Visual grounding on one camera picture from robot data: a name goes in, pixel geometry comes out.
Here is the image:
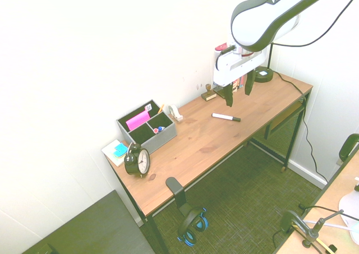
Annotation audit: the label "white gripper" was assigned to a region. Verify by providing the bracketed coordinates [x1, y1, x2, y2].
[213, 50, 266, 108]

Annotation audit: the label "white marker with black cap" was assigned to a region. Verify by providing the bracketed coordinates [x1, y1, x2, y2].
[211, 112, 242, 123]

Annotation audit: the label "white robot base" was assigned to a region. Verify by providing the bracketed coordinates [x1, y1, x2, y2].
[338, 191, 359, 224]

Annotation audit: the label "black desk lamp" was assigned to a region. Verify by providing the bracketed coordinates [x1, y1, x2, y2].
[253, 42, 274, 84]

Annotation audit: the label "wooden rubber stamp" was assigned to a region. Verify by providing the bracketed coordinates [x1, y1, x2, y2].
[200, 83, 218, 102]

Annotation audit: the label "white tape dispenser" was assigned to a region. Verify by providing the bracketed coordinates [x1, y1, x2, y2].
[167, 104, 184, 123]

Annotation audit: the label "grey desk organizer box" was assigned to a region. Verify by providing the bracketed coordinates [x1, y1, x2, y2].
[116, 99, 178, 155]

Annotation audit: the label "pink sticky notes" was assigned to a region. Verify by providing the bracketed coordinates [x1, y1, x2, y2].
[125, 109, 151, 131]

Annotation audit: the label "black headphone hanger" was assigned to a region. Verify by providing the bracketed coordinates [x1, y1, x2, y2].
[165, 176, 195, 219]

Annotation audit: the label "black twin bell alarm clock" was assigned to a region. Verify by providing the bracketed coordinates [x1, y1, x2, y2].
[123, 142, 151, 179]

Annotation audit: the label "blue sticky notes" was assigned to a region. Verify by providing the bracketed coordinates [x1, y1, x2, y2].
[113, 142, 129, 157]

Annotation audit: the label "black and blue headphones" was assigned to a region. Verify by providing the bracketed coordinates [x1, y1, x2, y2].
[176, 206, 209, 248]

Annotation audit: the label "black clamp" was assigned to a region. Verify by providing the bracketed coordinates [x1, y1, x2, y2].
[279, 210, 310, 238]

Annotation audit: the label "white notepad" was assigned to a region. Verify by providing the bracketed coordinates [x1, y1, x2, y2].
[101, 138, 130, 168]

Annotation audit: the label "wooden desk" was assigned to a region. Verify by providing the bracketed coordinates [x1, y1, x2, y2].
[105, 82, 314, 254]

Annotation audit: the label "black cabinet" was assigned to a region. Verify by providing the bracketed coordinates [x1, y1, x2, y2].
[20, 189, 155, 254]

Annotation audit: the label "black lamp power cable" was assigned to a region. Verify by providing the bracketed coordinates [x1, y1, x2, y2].
[272, 70, 329, 183]

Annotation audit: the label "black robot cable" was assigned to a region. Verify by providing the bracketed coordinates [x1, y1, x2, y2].
[270, 0, 359, 48]

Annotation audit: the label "black curved clamp handle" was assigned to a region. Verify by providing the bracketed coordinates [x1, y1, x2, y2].
[338, 133, 359, 161]

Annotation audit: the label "thin black cable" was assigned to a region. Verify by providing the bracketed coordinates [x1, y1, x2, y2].
[298, 203, 359, 221]

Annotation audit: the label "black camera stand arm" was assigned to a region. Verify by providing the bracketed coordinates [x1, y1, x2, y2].
[301, 209, 344, 250]

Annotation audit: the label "white cable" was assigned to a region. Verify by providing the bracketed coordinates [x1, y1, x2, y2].
[304, 219, 355, 233]

